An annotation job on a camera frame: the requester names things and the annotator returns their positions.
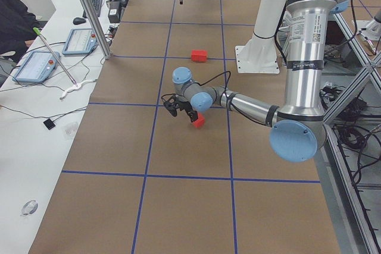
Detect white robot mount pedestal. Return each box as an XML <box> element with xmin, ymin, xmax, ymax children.
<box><xmin>235</xmin><ymin>0</ymin><xmax>286</xmax><ymax>74</ymax></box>

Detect aluminium frame post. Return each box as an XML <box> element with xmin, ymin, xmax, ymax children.
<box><xmin>80</xmin><ymin>0</ymin><xmax>111</xmax><ymax>59</ymax></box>

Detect red block start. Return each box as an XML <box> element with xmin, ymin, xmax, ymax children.
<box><xmin>190</xmin><ymin>49</ymin><xmax>201</xmax><ymax>62</ymax></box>

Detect crumpled clear tape piece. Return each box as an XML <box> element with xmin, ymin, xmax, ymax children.
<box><xmin>20</xmin><ymin>200</ymin><xmax>39</xmax><ymax>217</ymax></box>

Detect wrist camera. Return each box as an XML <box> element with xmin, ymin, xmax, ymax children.
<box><xmin>161</xmin><ymin>93</ymin><xmax>179</xmax><ymax>117</ymax></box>

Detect near teach pendant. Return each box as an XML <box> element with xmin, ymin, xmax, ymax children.
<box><xmin>13</xmin><ymin>51</ymin><xmax>58</xmax><ymax>83</ymax></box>

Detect small black square pad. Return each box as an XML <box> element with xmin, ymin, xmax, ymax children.
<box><xmin>43</xmin><ymin>118</ymin><xmax>56</xmax><ymax>130</ymax></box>

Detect black computer mouse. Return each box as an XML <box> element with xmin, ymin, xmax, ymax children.
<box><xmin>73</xmin><ymin>17</ymin><xmax>86</xmax><ymax>25</ymax></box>

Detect red block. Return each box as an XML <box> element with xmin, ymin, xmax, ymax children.
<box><xmin>192</xmin><ymin>113</ymin><xmax>205</xmax><ymax>128</ymax></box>
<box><xmin>198</xmin><ymin>50</ymin><xmax>208</xmax><ymax>62</ymax></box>

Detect far teach pendant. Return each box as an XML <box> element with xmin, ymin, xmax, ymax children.
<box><xmin>62</xmin><ymin>28</ymin><xmax>98</xmax><ymax>57</ymax></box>

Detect aluminium frame rack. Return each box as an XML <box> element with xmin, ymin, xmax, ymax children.
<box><xmin>314</xmin><ymin>7</ymin><xmax>380</xmax><ymax>253</ymax></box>

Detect black keyboard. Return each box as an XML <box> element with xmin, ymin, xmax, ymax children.
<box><xmin>91</xmin><ymin>0</ymin><xmax>103</xmax><ymax>17</ymax></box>

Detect metal rod green tip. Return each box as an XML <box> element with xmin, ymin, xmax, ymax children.
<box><xmin>33</xmin><ymin>27</ymin><xmax>77</xmax><ymax>86</ymax></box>

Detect clear plastic bag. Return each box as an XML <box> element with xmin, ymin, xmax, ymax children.
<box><xmin>61</xmin><ymin>121</ymin><xmax>79</xmax><ymax>140</ymax></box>

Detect teach pendant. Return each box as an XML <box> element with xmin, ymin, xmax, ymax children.
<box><xmin>13</xmin><ymin>51</ymin><xmax>58</xmax><ymax>83</ymax></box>
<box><xmin>62</xmin><ymin>28</ymin><xmax>98</xmax><ymax>57</ymax></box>

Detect black box with label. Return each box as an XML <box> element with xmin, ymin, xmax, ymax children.
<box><xmin>108</xmin><ymin>1</ymin><xmax>121</xmax><ymax>23</ymax></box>

